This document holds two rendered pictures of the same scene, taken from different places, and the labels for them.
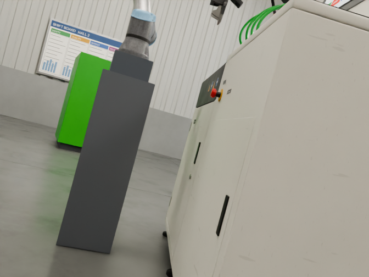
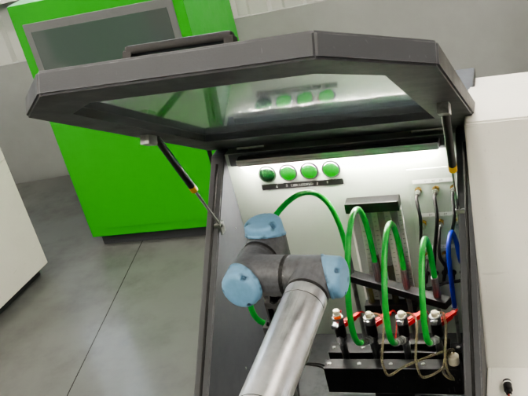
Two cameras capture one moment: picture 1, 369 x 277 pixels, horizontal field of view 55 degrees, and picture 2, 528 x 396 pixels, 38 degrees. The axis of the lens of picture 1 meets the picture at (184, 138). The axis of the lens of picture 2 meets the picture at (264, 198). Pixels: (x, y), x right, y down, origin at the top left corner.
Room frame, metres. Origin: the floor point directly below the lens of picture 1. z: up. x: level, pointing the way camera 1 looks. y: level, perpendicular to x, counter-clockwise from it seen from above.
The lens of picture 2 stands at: (1.20, 1.13, 2.23)
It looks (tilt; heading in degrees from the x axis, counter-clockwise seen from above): 26 degrees down; 298
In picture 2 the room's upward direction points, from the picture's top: 14 degrees counter-clockwise
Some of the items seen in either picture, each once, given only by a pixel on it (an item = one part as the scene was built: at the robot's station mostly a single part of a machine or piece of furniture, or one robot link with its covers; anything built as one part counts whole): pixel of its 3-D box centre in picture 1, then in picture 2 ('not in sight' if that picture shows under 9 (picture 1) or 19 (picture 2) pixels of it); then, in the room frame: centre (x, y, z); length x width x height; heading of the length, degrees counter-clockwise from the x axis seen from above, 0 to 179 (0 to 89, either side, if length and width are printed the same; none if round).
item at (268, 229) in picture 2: not in sight; (267, 245); (1.82, 0.01, 1.51); 0.09 x 0.08 x 0.11; 90
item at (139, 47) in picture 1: (135, 48); not in sight; (1.68, 0.34, 0.95); 0.15 x 0.15 x 0.10
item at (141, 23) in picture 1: (141, 25); not in sight; (1.69, 0.34, 1.07); 0.13 x 0.12 x 0.14; 0
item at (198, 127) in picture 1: (186, 169); not in sight; (1.82, -0.05, 0.44); 0.65 x 0.02 x 0.68; 6
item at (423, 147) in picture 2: not in sight; (333, 153); (1.87, -0.57, 1.43); 0.54 x 0.03 x 0.02; 6
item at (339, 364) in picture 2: not in sight; (396, 378); (1.73, -0.32, 0.91); 0.34 x 0.10 x 0.15; 6
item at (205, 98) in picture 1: (211, 90); not in sight; (1.82, -0.07, 0.87); 0.62 x 0.04 x 0.16; 6
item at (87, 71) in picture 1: (99, 108); not in sight; (5.18, 1.33, 0.65); 0.95 x 0.86 x 1.30; 113
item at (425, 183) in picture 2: not in sight; (438, 222); (1.63, -0.59, 1.20); 0.13 x 0.03 x 0.31; 6
